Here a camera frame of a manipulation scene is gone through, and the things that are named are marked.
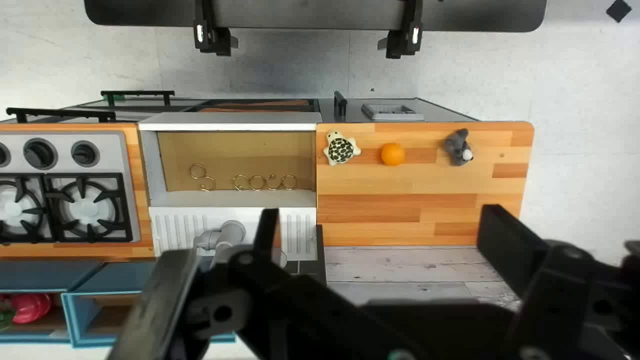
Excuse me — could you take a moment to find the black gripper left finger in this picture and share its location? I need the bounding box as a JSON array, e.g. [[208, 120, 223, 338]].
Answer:
[[107, 207, 376, 360]]

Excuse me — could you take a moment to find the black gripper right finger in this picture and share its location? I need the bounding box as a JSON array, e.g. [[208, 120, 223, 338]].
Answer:
[[476, 202, 640, 360]]

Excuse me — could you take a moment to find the teal shelf box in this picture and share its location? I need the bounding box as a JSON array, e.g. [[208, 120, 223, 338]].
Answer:
[[0, 258, 101, 347], [62, 258, 236, 351]]

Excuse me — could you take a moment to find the grey toy faucet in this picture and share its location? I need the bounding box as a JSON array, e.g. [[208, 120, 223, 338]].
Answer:
[[194, 218, 248, 271]]

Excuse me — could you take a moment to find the pink object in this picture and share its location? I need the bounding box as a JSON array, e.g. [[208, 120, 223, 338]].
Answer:
[[4, 293, 56, 328]]

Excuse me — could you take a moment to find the white toy sink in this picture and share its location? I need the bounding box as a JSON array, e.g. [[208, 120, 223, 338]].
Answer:
[[137, 111, 319, 262]]

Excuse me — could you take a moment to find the grey toy stove cooktop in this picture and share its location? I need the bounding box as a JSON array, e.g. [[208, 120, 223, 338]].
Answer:
[[0, 129, 141, 247]]

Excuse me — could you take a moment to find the wooden toy kitchen unit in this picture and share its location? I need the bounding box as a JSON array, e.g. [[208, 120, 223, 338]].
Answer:
[[0, 97, 537, 348]]

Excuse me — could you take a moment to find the orange ball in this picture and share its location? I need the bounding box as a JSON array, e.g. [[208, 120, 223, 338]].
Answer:
[[378, 140, 407, 168]]

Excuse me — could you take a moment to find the small black square object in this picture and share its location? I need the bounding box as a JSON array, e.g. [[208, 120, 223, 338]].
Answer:
[[604, 0, 634, 24]]

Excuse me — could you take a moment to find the black perforated table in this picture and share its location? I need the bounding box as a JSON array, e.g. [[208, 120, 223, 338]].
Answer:
[[82, 0, 547, 35]]

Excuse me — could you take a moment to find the black oven handle bar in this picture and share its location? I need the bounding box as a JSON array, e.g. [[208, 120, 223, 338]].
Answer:
[[4, 105, 117, 126], [97, 89, 176, 108]]

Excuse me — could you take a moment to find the black cabinet handle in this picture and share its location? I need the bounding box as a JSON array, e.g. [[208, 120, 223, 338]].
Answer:
[[331, 91, 350, 122]]

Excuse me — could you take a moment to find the black camera clamp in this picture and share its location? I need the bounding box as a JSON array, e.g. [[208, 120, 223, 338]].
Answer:
[[376, 0, 425, 61], [192, 0, 239, 58]]

